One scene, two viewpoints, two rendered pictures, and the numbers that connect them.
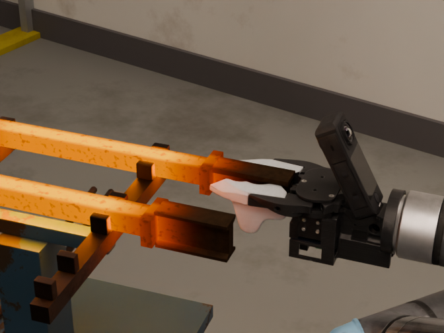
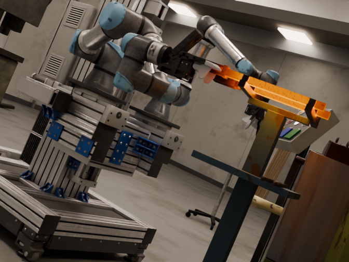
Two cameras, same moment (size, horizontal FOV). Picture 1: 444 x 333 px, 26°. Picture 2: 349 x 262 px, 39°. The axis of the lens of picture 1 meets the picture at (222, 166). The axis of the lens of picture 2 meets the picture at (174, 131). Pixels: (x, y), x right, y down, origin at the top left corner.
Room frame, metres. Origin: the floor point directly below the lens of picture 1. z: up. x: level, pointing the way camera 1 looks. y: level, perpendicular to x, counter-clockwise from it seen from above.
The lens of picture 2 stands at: (2.51, -0.03, 0.76)
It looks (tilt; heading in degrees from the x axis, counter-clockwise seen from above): 0 degrees down; 181
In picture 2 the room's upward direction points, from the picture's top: 23 degrees clockwise
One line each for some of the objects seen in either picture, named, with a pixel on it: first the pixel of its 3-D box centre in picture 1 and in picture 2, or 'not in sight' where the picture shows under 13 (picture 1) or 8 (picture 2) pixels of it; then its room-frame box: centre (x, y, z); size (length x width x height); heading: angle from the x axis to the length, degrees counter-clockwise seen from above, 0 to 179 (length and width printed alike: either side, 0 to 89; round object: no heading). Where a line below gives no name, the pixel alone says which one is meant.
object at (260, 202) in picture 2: not in sight; (274, 209); (0.02, 0.54, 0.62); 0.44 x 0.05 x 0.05; 78
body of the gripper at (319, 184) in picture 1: (345, 217); (178, 63); (0.91, -0.14, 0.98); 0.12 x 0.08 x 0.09; 69
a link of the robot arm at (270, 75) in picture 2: not in sight; (269, 81); (-0.17, 0.28, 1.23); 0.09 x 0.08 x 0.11; 63
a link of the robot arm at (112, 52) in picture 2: not in sight; (109, 56); (0.13, -0.51, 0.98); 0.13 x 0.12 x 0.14; 117
